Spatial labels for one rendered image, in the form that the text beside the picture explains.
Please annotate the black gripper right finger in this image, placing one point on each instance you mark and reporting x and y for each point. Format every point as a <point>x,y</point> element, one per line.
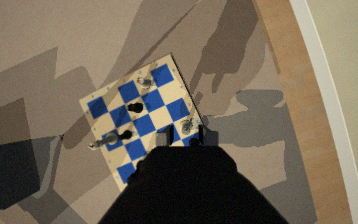
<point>207,137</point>

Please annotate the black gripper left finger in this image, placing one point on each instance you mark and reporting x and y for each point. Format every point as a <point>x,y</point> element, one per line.
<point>166,137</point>

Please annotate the blue and cream chessboard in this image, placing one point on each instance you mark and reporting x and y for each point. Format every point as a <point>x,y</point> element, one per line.
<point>165,102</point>

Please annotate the white chess piece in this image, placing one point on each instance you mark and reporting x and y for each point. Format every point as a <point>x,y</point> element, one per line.
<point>144,83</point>

